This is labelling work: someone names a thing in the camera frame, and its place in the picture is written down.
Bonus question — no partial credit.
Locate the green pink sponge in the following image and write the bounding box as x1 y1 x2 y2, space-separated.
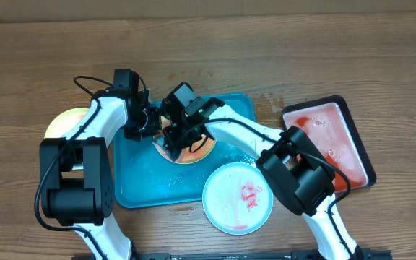
157 136 181 161

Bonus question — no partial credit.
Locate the light blue plate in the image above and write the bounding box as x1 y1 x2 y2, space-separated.
202 162 274 235

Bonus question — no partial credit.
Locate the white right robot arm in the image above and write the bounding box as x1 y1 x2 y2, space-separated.
158 97 364 259

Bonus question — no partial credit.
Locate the black tray with red water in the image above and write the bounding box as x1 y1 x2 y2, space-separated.
282 95 376 189

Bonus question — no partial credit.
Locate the yellow plate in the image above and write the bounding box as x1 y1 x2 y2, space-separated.
44 108 89 138
153 131 216 164

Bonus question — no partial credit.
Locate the teal plastic tray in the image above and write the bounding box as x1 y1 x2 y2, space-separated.
113 92 267 209

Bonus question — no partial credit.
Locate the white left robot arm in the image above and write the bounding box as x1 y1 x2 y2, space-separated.
34 69 161 259

